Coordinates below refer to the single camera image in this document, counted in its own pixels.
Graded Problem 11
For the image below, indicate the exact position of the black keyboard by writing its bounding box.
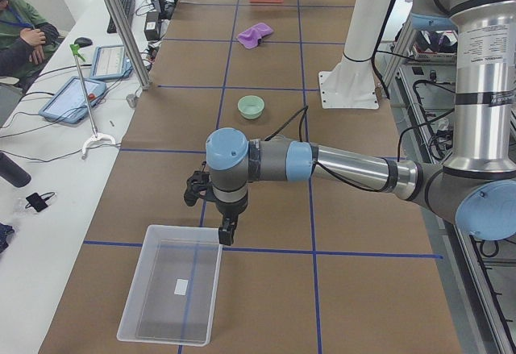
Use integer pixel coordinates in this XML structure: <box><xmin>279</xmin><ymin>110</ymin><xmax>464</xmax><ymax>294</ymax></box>
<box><xmin>106</xmin><ymin>0</ymin><xmax>136</xmax><ymax>35</ymax></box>

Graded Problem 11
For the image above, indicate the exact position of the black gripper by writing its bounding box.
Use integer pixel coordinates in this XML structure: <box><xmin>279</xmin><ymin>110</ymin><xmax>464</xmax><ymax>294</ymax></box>
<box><xmin>215</xmin><ymin>194</ymin><xmax>248</xmax><ymax>246</ymax></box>

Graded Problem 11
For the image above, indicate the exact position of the black power adapter box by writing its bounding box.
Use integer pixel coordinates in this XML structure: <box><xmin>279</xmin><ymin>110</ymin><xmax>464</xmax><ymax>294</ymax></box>
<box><xmin>144</xmin><ymin>10</ymin><xmax>162</xmax><ymax>41</ymax></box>

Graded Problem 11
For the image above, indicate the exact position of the black computer mouse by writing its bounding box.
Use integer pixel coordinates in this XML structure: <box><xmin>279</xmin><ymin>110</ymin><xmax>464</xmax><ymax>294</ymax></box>
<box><xmin>74</xmin><ymin>37</ymin><xmax>93</xmax><ymax>48</ymax></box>

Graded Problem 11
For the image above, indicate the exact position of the blue tablet with red button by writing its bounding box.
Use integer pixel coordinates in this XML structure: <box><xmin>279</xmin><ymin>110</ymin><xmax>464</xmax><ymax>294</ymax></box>
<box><xmin>38</xmin><ymin>76</ymin><xmax>107</xmax><ymax>124</ymax></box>

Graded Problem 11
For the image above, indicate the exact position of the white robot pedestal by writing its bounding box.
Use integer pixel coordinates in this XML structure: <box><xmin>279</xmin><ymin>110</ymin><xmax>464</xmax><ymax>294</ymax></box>
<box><xmin>318</xmin><ymin>0</ymin><xmax>395</xmax><ymax>110</ymax></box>

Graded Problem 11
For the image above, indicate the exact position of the person in green jacket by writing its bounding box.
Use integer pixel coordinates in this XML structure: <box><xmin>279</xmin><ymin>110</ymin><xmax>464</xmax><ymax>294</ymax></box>
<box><xmin>1</xmin><ymin>0</ymin><xmax>60</xmax><ymax>91</ymax></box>

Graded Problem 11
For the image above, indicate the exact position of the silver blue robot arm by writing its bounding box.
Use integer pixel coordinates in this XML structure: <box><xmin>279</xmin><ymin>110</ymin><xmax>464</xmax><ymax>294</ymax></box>
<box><xmin>204</xmin><ymin>0</ymin><xmax>515</xmax><ymax>245</ymax></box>

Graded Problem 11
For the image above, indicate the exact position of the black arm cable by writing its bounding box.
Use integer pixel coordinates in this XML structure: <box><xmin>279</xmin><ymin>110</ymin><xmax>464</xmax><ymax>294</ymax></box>
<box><xmin>264</xmin><ymin>105</ymin><xmax>422</xmax><ymax>192</ymax></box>

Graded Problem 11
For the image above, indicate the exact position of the purple microfibre cloth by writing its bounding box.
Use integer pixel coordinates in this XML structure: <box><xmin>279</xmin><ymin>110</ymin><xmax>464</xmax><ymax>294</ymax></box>
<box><xmin>237</xmin><ymin>23</ymin><xmax>274</xmax><ymax>49</ymax></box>

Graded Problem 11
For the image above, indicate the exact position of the black cylindrical bottle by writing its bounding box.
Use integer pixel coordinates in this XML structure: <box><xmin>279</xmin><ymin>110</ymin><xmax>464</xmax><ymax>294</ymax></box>
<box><xmin>0</xmin><ymin>152</ymin><xmax>31</xmax><ymax>188</ymax></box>

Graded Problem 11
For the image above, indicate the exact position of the clear plastic storage box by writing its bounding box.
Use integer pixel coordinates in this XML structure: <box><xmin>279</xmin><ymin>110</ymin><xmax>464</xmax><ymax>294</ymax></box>
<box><xmin>117</xmin><ymin>225</ymin><xmax>223</xmax><ymax>347</ymax></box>

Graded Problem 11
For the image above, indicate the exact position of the small black device with cable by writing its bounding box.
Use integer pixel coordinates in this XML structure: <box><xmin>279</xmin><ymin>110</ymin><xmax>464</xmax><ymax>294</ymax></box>
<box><xmin>25</xmin><ymin>192</ymin><xmax>56</xmax><ymax>213</ymax></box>

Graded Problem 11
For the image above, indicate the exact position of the green tipped reacher grabber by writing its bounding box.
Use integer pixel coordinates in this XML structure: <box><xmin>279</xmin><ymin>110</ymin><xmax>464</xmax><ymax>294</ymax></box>
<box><xmin>69</xmin><ymin>43</ymin><xmax>116</xmax><ymax>160</ymax></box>

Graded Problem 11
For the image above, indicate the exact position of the aluminium frame post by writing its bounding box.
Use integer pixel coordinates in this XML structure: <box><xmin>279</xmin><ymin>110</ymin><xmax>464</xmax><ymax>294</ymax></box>
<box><xmin>104</xmin><ymin>0</ymin><xmax>151</xmax><ymax>90</ymax></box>

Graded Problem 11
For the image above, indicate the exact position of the blue tablet near post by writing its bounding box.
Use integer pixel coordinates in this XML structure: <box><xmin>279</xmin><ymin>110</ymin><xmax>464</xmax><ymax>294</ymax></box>
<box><xmin>89</xmin><ymin>45</ymin><xmax>132</xmax><ymax>81</ymax></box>

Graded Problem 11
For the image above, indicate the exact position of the mint green bowl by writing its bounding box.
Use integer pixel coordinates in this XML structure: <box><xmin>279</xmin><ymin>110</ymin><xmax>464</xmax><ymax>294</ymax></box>
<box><xmin>237</xmin><ymin>95</ymin><xmax>265</xmax><ymax>120</ymax></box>

